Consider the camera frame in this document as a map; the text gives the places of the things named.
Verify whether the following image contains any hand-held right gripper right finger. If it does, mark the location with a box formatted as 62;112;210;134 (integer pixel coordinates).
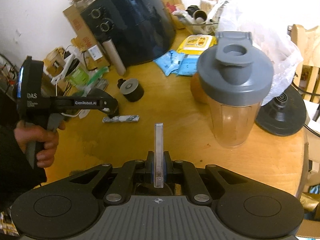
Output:
163;151;251;204

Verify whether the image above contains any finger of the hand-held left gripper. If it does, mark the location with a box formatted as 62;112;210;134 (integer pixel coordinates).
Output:
74;88;120;118

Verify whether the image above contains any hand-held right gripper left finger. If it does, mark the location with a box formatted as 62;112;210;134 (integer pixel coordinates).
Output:
69;151;154;204

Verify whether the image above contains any silver packet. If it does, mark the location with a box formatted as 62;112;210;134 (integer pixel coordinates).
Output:
102;114;140;124

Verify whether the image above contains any small clear plastic case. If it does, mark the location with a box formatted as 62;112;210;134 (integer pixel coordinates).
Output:
154;123;165;189

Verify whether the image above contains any black roll with grey top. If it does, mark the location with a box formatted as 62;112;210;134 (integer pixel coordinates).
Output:
120;78;145;102

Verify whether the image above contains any person's left forearm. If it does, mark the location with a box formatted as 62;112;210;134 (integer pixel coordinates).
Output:
0;92;48;201

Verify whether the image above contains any person's left hand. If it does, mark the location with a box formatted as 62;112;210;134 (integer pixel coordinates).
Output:
14;120;66;168

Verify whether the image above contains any clear crumpled plastic bag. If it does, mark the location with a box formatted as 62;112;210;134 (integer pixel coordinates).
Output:
87;66;111;91

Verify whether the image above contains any white power bank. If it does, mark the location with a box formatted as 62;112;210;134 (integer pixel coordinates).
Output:
51;53;76;85

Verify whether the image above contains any green printed paper cup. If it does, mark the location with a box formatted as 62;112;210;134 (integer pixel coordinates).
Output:
65;60;95;88

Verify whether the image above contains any grey cylinder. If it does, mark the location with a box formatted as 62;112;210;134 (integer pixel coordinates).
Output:
103;39;126;76

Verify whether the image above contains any red print cardboard box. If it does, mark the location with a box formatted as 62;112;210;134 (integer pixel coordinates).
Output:
62;3;111;67

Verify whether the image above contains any black air fryer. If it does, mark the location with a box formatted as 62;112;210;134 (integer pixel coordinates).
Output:
79;0;177;68

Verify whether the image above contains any orange-red apple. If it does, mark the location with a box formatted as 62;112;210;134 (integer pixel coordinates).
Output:
190;73;209;104

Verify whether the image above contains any yellow wipes pack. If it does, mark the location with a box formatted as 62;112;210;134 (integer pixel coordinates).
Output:
177;35;217;56

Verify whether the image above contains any clear shaker bottle grey lid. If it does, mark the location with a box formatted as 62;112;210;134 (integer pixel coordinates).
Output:
196;31;275;148

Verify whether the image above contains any glass bowl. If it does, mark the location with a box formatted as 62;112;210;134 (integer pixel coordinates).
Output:
174;5;221;35

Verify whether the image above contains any cardboard tube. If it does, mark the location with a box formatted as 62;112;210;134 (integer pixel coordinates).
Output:
193;10;208;24

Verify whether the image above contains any black round appliance base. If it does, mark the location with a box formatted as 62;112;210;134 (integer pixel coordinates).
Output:
255;86;307;137

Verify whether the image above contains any white plastic bag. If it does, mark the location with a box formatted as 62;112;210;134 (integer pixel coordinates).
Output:
219;4;304;106

